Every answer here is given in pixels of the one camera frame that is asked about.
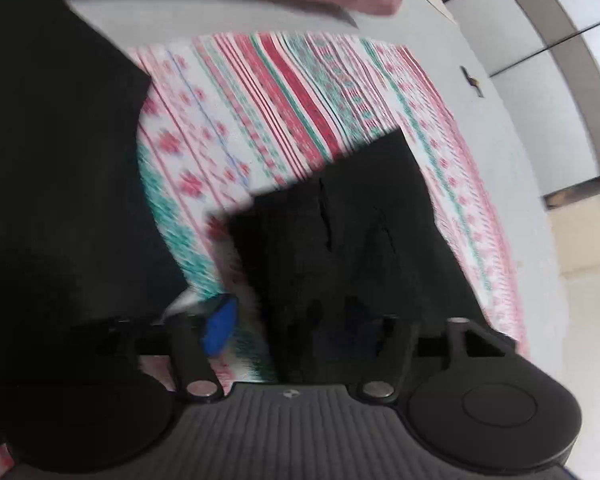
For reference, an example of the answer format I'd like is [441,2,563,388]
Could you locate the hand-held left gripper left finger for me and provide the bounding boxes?
[97,296,239,404]

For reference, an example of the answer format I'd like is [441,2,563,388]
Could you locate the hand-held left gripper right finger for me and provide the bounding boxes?
[352,312,519,403]

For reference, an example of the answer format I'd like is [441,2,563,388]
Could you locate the black pants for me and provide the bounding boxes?
[227,127,486,387]

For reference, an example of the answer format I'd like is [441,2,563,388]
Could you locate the cream door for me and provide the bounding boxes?
[550,200,600,277]

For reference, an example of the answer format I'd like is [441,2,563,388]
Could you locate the black cloth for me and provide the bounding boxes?
[0,0,191,343]

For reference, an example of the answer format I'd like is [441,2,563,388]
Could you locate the striped patterned blanket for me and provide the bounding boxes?
[0,32,531,476]

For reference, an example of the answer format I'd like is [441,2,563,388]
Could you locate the grey bed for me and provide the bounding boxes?
[64,0,567,376]

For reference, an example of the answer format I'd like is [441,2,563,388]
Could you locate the small black object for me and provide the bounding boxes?
[460,65,486,99]

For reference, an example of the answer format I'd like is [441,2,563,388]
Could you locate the white and brown wardrobe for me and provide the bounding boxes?
[490,0,600,181]

